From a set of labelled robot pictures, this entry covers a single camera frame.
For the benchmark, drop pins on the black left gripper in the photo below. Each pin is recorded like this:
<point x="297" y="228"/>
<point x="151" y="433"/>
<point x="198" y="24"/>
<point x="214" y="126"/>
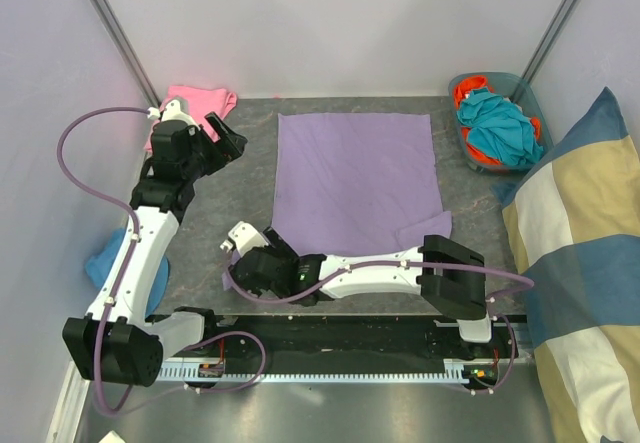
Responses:
<point x="228" y="148"/>

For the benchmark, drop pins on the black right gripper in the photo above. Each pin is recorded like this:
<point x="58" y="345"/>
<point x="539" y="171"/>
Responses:
<point x="278" y="246"/>

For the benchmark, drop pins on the purple t shirt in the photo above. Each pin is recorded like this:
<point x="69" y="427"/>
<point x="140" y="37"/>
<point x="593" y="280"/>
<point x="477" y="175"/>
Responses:
<point x="357" y="184"/>

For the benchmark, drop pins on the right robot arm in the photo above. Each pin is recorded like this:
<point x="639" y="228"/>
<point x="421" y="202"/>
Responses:
<point x="447" y="275"/>

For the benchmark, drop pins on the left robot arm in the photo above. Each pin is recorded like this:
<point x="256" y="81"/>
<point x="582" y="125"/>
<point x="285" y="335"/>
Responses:
<point x="114" y="341"/>

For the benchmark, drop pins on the folded pink t shirt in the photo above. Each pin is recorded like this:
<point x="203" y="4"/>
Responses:
<point x="200" y="102"/>

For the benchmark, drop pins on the blue bucket hat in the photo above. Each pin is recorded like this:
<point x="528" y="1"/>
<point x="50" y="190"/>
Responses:
<point x="99" y="266"/>

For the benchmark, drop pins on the teal t shirt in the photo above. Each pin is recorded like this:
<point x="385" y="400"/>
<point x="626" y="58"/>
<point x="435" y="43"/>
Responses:
<point x="505" y="123"/>

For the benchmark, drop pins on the orange t shirt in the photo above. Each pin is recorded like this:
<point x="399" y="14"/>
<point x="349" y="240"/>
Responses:
<point x="472" y="83"/>

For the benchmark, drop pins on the teal laundry basket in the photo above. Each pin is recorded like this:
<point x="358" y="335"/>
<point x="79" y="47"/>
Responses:
<point x="499" y="122"/>

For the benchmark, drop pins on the blue beige checked pillow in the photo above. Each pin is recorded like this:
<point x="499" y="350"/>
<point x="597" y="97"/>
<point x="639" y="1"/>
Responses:
<point x="573" y="229"/>

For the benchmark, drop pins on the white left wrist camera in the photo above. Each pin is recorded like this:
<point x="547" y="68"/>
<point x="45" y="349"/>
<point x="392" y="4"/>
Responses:
<point x="174" y="109"/>

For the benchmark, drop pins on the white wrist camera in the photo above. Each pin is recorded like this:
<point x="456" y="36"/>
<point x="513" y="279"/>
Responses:
<point x="242" y="238"/>
<point x="174" y="109"/>

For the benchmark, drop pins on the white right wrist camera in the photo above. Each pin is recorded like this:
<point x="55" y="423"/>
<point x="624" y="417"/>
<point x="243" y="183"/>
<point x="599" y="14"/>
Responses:
<point x="242" y="238"/>

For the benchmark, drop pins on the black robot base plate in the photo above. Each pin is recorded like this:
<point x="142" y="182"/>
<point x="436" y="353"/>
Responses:
<point x="360" y="344"/>

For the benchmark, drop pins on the left aluminium frame post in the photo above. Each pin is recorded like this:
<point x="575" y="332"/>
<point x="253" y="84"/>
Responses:
<point x="126" y="50"/>

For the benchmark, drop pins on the aluminium frame post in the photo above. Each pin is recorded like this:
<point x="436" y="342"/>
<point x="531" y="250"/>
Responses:
<point x="549" y="37"/>
<point x="126" y="50"/>

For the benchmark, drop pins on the light blue cable duct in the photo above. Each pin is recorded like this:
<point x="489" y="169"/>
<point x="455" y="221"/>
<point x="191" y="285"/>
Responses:
<point x="195" y="372"/>

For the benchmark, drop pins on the right aluminium frame post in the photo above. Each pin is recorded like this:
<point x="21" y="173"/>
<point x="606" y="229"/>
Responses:
<point x="549" y="37"/>

